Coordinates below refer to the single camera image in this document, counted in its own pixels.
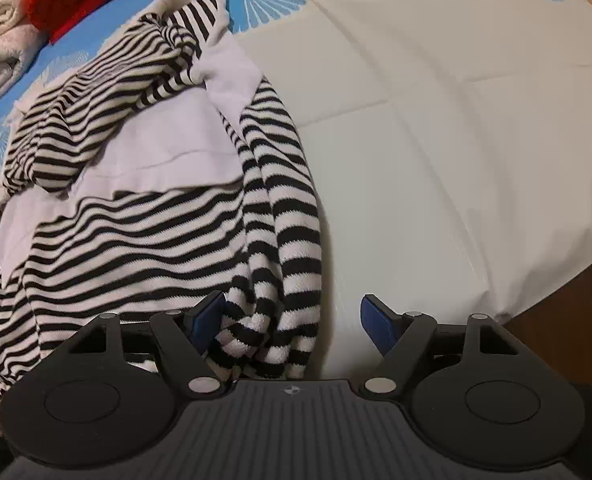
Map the blue patterned bed sheet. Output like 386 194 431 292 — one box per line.
0 0 592 376

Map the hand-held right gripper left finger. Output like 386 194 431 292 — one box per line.
56 292 229 402

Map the cream folded quilt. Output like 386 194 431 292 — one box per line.
0 0 48 117

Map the striped dress with white vest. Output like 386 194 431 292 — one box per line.
0 0 324 413

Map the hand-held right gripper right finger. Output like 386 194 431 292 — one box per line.
358 294 522 402

